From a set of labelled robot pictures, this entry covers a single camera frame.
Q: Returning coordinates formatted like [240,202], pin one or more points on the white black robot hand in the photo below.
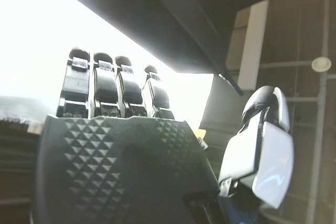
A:
[118,171]

